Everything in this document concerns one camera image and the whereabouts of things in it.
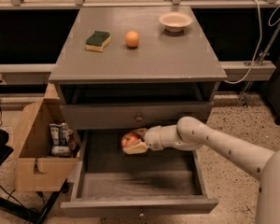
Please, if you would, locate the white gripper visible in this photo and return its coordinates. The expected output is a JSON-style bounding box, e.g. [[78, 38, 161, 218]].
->
[[123, 126, 163, 155]]

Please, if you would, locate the red apple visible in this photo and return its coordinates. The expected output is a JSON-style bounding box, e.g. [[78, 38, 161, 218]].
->
[[120, 133, 140, 147]]

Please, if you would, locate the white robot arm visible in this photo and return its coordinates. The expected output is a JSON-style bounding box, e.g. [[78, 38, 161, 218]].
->
[[121, 117, 280, 224]]

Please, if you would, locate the open grey lower drawer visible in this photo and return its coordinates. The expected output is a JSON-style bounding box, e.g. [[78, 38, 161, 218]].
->
[[61, 130, 218, 217]]

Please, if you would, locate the closed grey top drawer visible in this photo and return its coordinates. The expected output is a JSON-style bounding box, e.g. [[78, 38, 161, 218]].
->
[[61, 102, 214, 130]]

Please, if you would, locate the grey drawer cabinet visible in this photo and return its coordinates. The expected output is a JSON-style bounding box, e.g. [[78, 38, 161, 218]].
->
[[49, 6, 228, 142]]

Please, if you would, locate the snack bag in box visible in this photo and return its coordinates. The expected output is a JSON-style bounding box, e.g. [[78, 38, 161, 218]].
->
[[49, 122, 77, 157]]

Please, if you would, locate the orange fruit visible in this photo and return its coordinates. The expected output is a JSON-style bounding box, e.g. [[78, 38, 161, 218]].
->
[[125, 31, 140, 48]]

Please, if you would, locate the green and yellow sponge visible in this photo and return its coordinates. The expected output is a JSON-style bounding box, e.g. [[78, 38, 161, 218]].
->
[[85, 31, 111, 52]]

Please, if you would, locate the cardboard box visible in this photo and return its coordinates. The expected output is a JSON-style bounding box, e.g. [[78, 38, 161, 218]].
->
[[13, 84, 77, 191]]

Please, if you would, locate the beige bowl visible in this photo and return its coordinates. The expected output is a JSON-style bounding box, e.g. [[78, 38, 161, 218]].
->
[[159, 12, 193, 33]]

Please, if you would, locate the metal railing frame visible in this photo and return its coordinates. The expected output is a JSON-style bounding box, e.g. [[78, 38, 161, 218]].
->
[[0, 0, 280, 84]]

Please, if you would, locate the white cable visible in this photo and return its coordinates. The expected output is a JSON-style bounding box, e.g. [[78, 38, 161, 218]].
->
[[223, 0, 280, 86]]

